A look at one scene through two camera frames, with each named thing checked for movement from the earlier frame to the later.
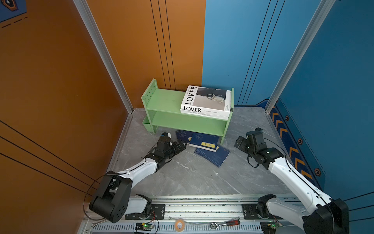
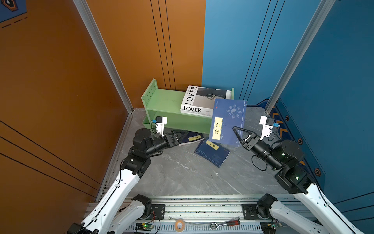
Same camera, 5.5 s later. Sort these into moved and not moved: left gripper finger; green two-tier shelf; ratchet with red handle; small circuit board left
Moved: left gripper finger
Not moved: small circuit board left; green two-tier shelf; ratchet with red handle
